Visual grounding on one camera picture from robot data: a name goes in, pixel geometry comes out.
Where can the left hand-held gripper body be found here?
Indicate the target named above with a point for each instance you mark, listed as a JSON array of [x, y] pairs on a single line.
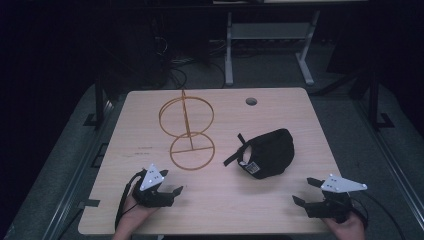
[[150, 188]]

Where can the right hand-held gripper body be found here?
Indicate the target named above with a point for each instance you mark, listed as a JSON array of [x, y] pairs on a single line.
[[336, 200]]

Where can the black cap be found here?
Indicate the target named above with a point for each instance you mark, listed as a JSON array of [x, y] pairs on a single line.
[[266, 154]]

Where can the person's left hand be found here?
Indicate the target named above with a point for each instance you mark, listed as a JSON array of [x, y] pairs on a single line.
[[137, 213]]

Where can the person's right hand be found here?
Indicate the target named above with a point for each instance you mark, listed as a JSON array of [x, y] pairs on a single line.
[[346, 228]]

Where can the black metal stand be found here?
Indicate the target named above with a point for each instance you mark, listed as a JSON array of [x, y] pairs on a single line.
[[99, 103], [375, 100]]

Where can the grey metal desk frame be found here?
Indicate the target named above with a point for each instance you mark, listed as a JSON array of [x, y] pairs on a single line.
[[268, 46]]

